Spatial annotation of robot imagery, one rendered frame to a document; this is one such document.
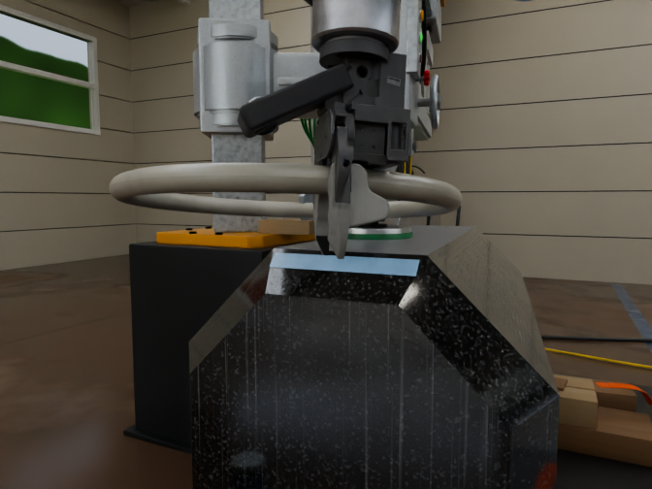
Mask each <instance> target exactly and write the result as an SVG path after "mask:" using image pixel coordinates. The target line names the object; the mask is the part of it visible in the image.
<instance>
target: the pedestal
mask: <svg viewBox="0 0 652 489"><path fill-rule="evenodd" d="M309 242H315V240H311V241H305V242H299V243H293V244H281V245H275V246H269V247H260V248H242V247H224V246H205V245H187V244H159V243H157V242H146V243H136V244H130V245H129V263H130V289H131V316H132V344H133V371H134V397H135V425H133V426H131V427H129V428H127V429H125V430H123V435H125V436H129V437H132V438H136V439H139V440H145V441H148V442H152V443H155V444H159V445H162V446H165V447H169V448H172V449H175V450H178V451H182V452H185V453H188V454H191V418H190V380H189V341H190V340H191V339H192V338H193V337H194V336H195V335H196V334H197V333H198V331H199V330H200V329H201V328H202V327H203V326H204V325H205V324H206V323H207V321H208V320H209V319H210V318H211V317H212V316H213V315H214V314H215V313H216V311H217V310H218V309H219V308H220V307H221V306H222V305H223V304H224V303H225V302H226V300H227V299H228V298H229V297H230V296H231V295H232V294H233V293H234V292H235V291H236V289H237V288H238V287H239V286H240V285H241V284H242V283H243V282H244V281H245V279H246V278H247V277H248V276H249V275H250V274H251V273H252V272H253V271H254V269H255V268H256V267H257V266H258V265H259V264H260V263H261V262H262V261H263V260H264V258H265V257H266V256H267V255H268V254H269V253H270V252H271V251H272V250H273V248H274V247H280V246H286V245H297V244H303V243H309Z"/></svg>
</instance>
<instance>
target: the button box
mask: <svg viewBox="0 0 652 489"><path fill-rule="evenodd" d="M420 8H422V2H420V0H407V73H408V74H411V75H412V77H413V79H414V80H419V79H420V67H419V62H418V54H419V52H420V51H421V45H419V30H421V23H420V22H419V9H420Z"/></svg>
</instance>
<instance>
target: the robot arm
mask: <svg viewBox="0 0 652 489"><path fill-rule="evenodd" d="M400 20H401V0H312V23H311V45H312V47H313V48H314V49H315V50H317V51H318V52H319V64H320V65H321V66H322V67H323V68H325V69H327V70H325V71H323V72H321V73H318V74H316V75H313V76H311V77H309V78H306V79H304V80H302V81H298V82H296V83H293V84H291V85H289V86H286V87H285V88H282V89H280V90H278V91H275V92H273V93H271V94H268V95H266V96H264V97H254V98H252V99H250V100H249V101H248V102H247V103H246V104H245V105H242V106H241V108H240V111H239V115H238V119H237V121H238V123H239V125H240V127H241V129H242V131H243V133H244V136H245V137H247V138H252V137H254V136H256V135H260V136H263V135H268V134H270V133H272V132H273V131H274V130H275V129H276V128H277V127H278V126H279V125H281V124H282V123H285V122H287V121H289V120H292V119H294V118H296V117H298V116H301V115H303V114H306V113H309V112H311V111H313V110H316V109H317V111H316V112H317V114H318V116H319V119H318V120H317V121H316V126H315V135H314V163H313V165H325V166H331V168H330V172H329V176H328V195H318V194H312V203H313V223H314V236H315V240H316V242H317V244H318V246H319V248H320V251H321V253H322V254H323V255H329V245H330V246H331V248H332V249H333V250H334V252H335V254H336V256H337V258H338V259H344V254H345V249H346V243H347V236H348V229H349V228H353V227H357V226H361V225H366V224H370V223H374V222H378V221H381V220H383V219H385V218H386V217H387V216H388V214H389V204H388V202H387V201H386V200H385V199H384V198H382V197H380V196H378V195H377V194H375V193H373V192H372V191H371V190H370V188H369V186H368V174H367V171H366V170H365V169H373V170H384V169H387V168H391V167H394V166H397V165H400V164H401V163H402V162H408V147H409V127H410V110H408V109H405V88H406V67H407V56H406V55H405V54H398V53H392V52H394V51H395V50H396V49H397V48H398V46H399V41H400ZM404 124H405V125H406V127H405V126H404ZM405 132H406V134H405V135H404V134H403V133H405ZM404 139H405V150H403V140H404Z"/></svg>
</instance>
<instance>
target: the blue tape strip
mask: <svg viewBox="0 0 652 489"><path fill-rule="evenodd" d="M419 261H420V260H413V259H394V258H374V257H355V256H345V257H344V259H338V258H337V256H336V255H316V254H297V253H277V252H276V254H275V256H274V258H273V260H272V263H271V265H270V267H276V268H291V269H306V270H321V271H337V272H352V273H367V274H383V275H398V276H414V277H416V273H417V269H418V265H419Z"/></svg>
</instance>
